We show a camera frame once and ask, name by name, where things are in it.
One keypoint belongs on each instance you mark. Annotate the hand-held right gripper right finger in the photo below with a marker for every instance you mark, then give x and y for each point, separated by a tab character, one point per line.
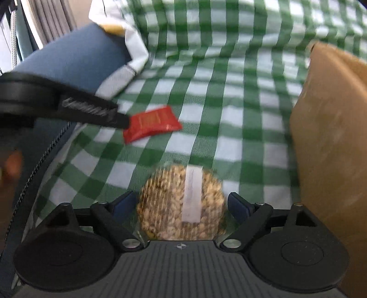
239	205

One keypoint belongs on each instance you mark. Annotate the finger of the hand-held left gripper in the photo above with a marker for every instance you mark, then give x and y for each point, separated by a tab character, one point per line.
91	110

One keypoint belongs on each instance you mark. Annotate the person's left hand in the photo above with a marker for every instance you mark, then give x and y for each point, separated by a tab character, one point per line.
13	167

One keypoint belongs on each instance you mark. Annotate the red packet gold print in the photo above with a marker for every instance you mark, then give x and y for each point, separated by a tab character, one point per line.
154	123

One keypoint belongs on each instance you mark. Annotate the green checked tablecloth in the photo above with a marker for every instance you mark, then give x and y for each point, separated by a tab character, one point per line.
223	86

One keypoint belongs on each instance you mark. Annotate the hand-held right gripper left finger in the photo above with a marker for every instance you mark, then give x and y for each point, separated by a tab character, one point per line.
124	203

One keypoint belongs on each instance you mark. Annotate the grey curtain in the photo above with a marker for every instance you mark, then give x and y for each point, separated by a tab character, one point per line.
54	20

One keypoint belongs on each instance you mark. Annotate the cardboard box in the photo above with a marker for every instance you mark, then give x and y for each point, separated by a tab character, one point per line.
332	143

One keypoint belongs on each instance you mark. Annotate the round seed cake clear wrap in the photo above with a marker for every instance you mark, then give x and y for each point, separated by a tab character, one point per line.
166	200

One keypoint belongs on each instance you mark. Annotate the white printed sheet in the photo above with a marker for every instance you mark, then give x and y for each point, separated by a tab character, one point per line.
126	43

